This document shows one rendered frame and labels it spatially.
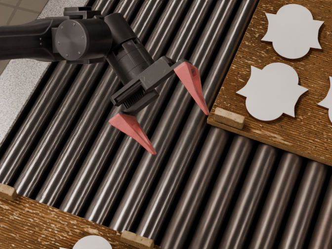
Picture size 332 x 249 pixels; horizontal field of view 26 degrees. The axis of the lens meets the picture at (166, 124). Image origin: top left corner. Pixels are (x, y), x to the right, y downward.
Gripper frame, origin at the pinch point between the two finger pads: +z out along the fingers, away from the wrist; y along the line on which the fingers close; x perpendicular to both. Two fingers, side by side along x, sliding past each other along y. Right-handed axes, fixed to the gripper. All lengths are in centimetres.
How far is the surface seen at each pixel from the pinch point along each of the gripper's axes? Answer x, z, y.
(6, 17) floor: 140, -106, -59
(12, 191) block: 16.1, -12.8, -34.6
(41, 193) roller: 22.0, -10.8, -32.6
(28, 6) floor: 145, -106, -51
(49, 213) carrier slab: 19.0, -6.2, -32.1
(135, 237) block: 19.2, 6.4, -20.8
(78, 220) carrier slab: 20.0, -2.3, -28.4
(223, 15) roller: 51, -26, 12
